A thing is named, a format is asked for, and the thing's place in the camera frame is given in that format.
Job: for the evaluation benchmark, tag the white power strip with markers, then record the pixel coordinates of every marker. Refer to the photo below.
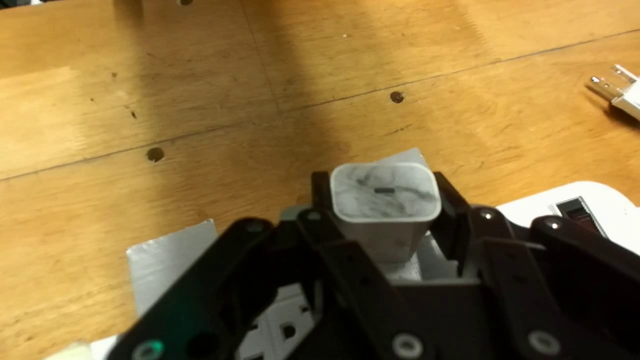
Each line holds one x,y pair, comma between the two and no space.
600,200

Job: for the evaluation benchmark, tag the white charger head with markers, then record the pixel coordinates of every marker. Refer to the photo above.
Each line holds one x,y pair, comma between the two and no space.
382,220

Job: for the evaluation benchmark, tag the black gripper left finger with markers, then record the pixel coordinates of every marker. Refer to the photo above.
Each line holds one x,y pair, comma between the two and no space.
220,293

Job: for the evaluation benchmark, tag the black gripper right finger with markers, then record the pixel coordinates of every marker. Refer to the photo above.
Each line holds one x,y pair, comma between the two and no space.
567,293

